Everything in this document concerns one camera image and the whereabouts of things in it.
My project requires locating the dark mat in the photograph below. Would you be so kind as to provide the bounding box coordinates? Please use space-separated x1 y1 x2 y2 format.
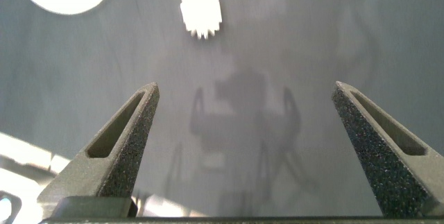
0 0 444 218

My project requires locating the small steel planetary gear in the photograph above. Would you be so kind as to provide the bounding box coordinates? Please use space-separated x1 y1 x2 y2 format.
179 0 223 40

